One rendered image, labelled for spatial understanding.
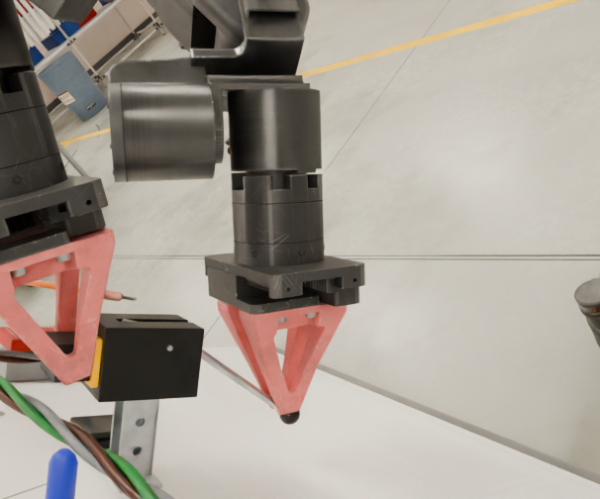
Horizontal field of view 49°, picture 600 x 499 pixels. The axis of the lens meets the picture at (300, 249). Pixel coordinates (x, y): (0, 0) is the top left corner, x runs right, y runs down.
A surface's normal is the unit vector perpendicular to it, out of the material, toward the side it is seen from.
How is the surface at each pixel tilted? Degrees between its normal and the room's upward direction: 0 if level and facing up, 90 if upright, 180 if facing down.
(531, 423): 0
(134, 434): 86
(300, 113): 88
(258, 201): 56
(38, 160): 100
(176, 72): 49
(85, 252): 106
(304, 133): 88
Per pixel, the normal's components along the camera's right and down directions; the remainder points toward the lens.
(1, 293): 0.59, 0.44
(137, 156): 0.24, 0.56
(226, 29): -0.72, 0.54
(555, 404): -0.51, -0.70
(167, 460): 0.11, -0.99
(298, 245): 0.47, 0.10
